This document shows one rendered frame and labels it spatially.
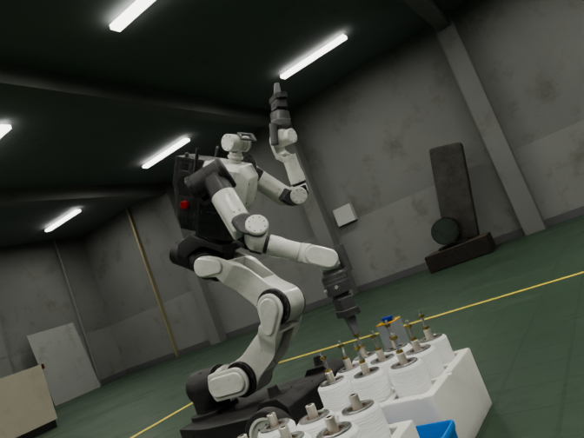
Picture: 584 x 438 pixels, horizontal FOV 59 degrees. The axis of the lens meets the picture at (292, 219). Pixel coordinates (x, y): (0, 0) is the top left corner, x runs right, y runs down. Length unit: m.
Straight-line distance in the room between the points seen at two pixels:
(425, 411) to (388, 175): 8.19
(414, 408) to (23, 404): 6.06
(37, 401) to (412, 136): 6.86
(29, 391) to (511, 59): 8.19
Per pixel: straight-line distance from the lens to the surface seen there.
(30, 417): 7.13
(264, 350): 2.05
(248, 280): 2.02
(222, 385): 2.17
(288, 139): 2.28
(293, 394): 1.92
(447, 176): 8.56
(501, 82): 9.08
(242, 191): 1.97
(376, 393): 1.48
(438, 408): 1.39
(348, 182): 9.74
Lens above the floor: 0.55
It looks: 7 degrees up
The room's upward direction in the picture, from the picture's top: 21 degrees counter-clockwise
